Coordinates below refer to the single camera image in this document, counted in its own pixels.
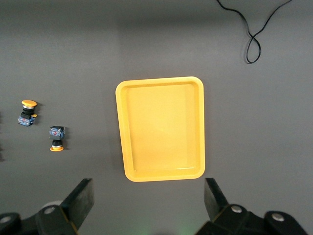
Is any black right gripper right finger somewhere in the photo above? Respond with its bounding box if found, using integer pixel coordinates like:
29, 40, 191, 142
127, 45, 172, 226
195, 177, 309, 235

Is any yellow plastic tray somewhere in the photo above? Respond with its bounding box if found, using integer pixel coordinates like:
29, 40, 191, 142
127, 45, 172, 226
115, 76, 205, 183

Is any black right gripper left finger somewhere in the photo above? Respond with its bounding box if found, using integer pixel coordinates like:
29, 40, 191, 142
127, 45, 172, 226
0, 178, 95, 235

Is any thin black loose cable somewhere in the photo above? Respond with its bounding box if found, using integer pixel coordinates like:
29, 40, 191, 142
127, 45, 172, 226
216, 0, 293, 65

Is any yellow mushroom pushbutton switch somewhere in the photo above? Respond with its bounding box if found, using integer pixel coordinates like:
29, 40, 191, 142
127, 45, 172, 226
17, 99, 39, 127
48, 125, 66, 152

